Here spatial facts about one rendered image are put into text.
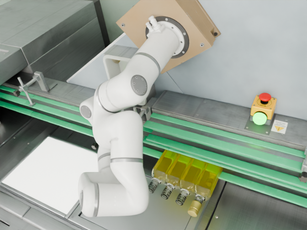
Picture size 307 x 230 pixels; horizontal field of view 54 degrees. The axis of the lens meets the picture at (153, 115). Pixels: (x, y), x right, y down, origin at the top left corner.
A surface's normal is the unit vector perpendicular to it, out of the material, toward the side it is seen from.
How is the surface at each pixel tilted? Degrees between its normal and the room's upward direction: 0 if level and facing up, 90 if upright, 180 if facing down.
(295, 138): 90
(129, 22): 5
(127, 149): 69
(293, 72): 0
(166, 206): 90
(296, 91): 0
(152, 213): 90
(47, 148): 90
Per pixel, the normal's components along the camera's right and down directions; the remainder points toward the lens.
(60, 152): -0.13, -0.75
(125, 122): 0.00, -0.32
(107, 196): 0.33, -0.39
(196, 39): -0.43, 0.69
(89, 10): 0.87, 0.23
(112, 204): 0.32, 0.08
